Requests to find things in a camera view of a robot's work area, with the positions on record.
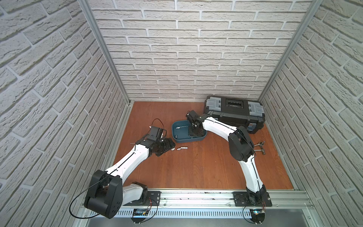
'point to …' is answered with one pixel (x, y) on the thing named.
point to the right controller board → (257, 215)
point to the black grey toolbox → (237, 111)
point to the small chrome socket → (178, 149)
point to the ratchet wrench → (260, 144)
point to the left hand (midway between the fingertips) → (173, 144)
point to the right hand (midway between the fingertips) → (194, 132)
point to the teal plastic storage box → (180, 130)
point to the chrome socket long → (184, 147)
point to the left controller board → (139, 215)
